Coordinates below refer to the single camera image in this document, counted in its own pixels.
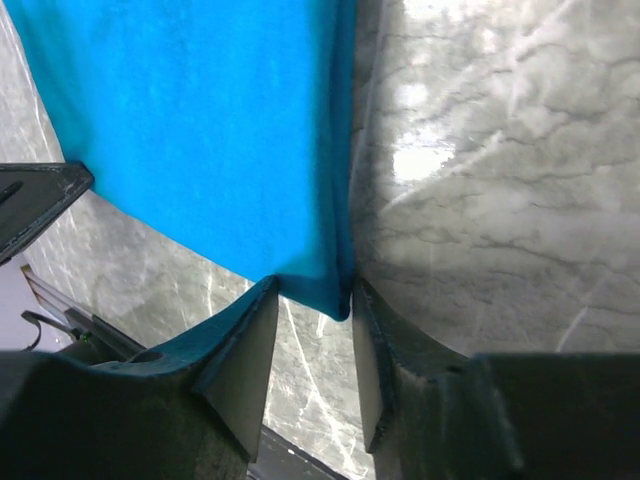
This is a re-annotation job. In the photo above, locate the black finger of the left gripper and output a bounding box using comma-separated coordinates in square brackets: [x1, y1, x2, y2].
[1, 163, 94, 264]

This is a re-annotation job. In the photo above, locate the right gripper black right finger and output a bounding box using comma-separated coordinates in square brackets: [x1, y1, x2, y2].
[352, 279, 639, 479]

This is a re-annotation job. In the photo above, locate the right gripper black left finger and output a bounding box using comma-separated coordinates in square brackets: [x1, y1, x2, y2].
[1, 277, 279, 479]

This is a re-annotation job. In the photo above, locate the teal t shirt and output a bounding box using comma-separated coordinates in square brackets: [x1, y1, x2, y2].
[5, 1, 356, 320]

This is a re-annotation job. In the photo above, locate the aluminium rail frame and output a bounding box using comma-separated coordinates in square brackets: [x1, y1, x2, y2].
[22, 266, 345, 479]

